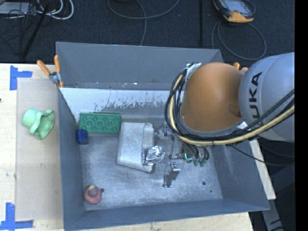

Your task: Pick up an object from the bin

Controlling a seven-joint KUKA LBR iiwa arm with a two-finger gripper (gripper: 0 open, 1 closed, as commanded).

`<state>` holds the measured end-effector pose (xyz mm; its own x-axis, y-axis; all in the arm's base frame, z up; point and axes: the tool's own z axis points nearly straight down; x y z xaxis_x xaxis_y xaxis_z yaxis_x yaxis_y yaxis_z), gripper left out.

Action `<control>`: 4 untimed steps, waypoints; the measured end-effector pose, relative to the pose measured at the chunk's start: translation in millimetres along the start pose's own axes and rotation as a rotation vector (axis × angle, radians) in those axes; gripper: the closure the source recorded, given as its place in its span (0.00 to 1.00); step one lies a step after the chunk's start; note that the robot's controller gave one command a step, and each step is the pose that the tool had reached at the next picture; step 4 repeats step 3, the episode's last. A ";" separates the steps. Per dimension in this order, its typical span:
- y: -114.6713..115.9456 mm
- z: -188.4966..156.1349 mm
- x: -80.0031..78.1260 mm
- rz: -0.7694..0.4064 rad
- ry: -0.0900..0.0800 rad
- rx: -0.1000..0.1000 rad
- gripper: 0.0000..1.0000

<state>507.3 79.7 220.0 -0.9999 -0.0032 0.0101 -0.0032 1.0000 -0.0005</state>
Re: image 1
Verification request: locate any pale wood flat board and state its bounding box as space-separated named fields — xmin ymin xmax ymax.
xmin=14 ymin=77 xmax=64 ymax=222

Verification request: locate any crumpled silver foil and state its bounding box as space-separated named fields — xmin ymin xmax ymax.
xmin=141 ymin=145 xmax=166 ymax=165

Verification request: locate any small blue cup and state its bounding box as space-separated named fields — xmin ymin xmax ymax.
xmin=75 ymin=128 xmax=90 ymax=145

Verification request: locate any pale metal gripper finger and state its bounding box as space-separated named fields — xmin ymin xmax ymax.
xmin=157 ymin=124 xmax=175 ymax=138
xmin=162 ymin=161 xmax=181 ymax=189

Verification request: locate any dark green flat block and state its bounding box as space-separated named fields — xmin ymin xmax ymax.
xmin=78 ymin=112 xmax=122 ymax=134

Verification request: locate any white plastic container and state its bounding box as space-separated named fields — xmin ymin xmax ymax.
xmin=115 ymin=121 xmax=156 ymax=174

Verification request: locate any grey metal bin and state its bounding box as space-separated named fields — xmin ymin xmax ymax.
xmin=55 ymin=41 xmax=270 ymax=231

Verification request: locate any red round toy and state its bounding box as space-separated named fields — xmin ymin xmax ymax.
xmin=83 ymin=184 xmax=105 ymax=205

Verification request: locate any light green plastic cup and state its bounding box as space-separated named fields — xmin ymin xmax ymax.
xmin=22 ymin=108 xmax=55 ymax=140

